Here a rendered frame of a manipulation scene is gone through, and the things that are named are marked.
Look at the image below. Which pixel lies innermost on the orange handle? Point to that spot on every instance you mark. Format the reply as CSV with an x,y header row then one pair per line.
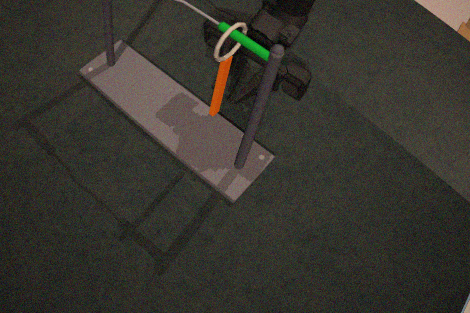
x,y
225,63

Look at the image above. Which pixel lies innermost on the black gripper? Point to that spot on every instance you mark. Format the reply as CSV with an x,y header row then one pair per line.
x,y
296,78

